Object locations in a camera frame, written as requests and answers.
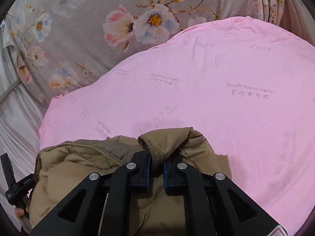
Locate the khaki puffer jacket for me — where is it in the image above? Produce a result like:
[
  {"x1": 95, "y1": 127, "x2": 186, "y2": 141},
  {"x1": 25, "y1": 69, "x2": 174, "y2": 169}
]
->
[{"x1": 29, "y1": 127, "x2": 232, "y2": 235}]

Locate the person's left hand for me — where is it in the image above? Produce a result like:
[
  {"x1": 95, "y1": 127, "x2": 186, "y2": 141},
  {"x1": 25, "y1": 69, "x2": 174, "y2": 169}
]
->
[{"x1": 14, "y1": 197, "x2": 32, "y2": 235}]

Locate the silver satin curtain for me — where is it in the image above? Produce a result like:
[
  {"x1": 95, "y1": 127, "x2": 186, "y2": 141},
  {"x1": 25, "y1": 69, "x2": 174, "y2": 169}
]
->
[{"x1": 0, "y1": 22, "x2": 49, "y2": 227}]

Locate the pink bed sheet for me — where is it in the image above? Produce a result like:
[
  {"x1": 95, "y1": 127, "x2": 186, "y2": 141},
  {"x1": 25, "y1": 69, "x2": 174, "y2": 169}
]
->
[{"x1": 40, "y1": 17, "x2": 314, "y2": 235}]

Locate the grey floral quilt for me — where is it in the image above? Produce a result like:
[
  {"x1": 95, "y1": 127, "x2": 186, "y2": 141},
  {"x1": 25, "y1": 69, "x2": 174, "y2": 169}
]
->
[{"x1": 4, "y1": 0, "x2": 285, "y2": 105}]

